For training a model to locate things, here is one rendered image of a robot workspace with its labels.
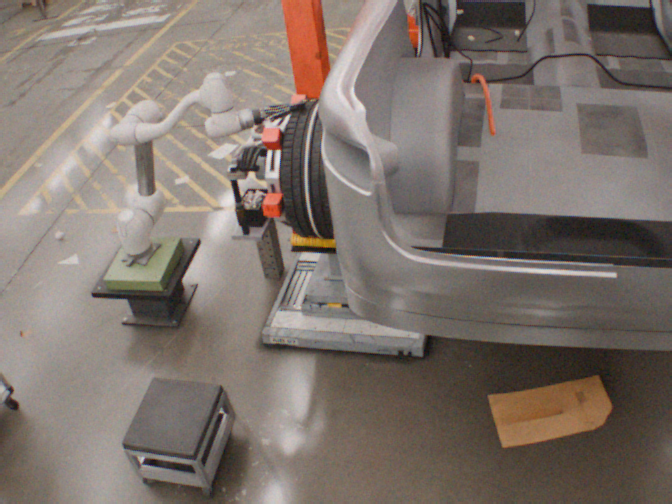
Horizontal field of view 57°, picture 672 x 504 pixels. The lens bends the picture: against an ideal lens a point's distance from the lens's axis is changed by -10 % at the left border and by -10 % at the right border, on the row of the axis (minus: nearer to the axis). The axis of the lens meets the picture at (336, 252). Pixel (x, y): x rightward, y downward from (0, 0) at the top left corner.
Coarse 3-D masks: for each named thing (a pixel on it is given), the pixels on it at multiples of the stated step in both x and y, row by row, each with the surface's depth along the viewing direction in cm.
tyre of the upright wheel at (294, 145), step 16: (304, 112) 294; (288, 128) 291; (304, 128) 289; (320, 128) 287; (288, 144) 288; (304, 144) 286; (320, 144) 284; (288, 160) 288; (304, 160) 285; (320, 160) 284; (288, 176) 288; (304, 176) 286; (320, 176) 285; (288, 192) 291; (304, 192) 288; (320, 192) 287; (288, 208) 295; (304, 208) 294; (320, 208) 291; (304, 224) 300; (320, 224) 298
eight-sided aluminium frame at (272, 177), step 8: (280, 120) 304; (280, 128) 296; (272, 152) 297; (280, 152) 295; (272, 160) 298; (280, 160) 295; (272, 168) 298; (280, 168) 296; (272, 176) 294; (280, 176) 295; (272, 184) 299; (280, 184) 297; (272, 192) 300; (280, 192) 298; (288, 224) 323
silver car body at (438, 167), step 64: (384, 0) 225; (448, 0) 478; (512, 0) 466; (576, 0) 451; (640, 0) 442; (384, 64) 250; (448, 64) 275; (512, 64) 404; (576, 64) 362; (640, 64) 394; (384, 128) 252; (448, 128) 260; (512, 128) 289; (576, 128) 284; (640, 128) 278; (384, 192) 195; (448, 192) 265; (512, 192) 269; (576, 192) 263; (640, 192) 257; (384, 256) 207; (448, 256) 199; (512, 256) 200; (576, 256) 194; (640, 256) 238; (384, 320) 237; (448, 320) 222; (512, 320) 212; (576, 320) 204; (640, 320) 197
